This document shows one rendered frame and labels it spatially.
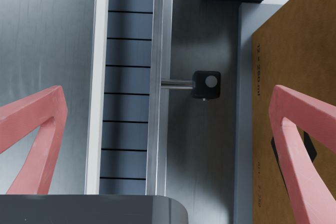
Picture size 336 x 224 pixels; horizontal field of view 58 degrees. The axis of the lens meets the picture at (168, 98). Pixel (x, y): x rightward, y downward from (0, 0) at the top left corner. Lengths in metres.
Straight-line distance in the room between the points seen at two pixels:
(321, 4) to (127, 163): 0.29
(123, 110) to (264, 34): 0.21
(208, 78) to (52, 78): 0.27
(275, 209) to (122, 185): 0.20
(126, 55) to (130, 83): 0.04
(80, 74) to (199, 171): 0.24
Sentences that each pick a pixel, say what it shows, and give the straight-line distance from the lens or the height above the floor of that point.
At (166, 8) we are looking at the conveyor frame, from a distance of 0.45.
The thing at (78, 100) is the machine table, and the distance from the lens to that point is 0.49.
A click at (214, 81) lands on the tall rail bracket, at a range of 0.31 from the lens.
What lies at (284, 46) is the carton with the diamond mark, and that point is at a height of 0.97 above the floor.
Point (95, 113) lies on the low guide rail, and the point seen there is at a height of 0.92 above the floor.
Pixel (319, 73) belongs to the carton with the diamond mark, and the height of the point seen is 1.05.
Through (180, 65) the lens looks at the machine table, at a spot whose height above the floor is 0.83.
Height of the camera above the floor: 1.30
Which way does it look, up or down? 86 degrees down
